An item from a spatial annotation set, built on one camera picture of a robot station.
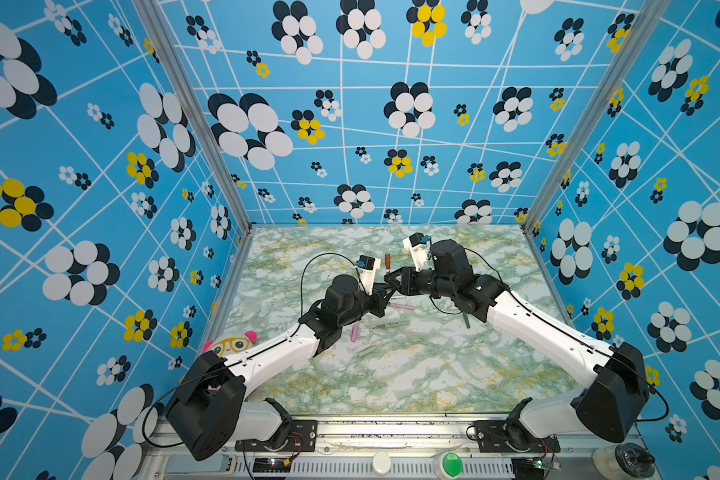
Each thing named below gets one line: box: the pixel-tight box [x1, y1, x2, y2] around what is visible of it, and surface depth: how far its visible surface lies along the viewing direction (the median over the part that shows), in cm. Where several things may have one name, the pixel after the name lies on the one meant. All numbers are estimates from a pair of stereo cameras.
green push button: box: [442, 452, 463, 478], surface depth 63 cm
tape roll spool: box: [592, 442, 656, 480], surface depth 63 cm
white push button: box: [372, 451, 391, 476], surface depth 66 cm
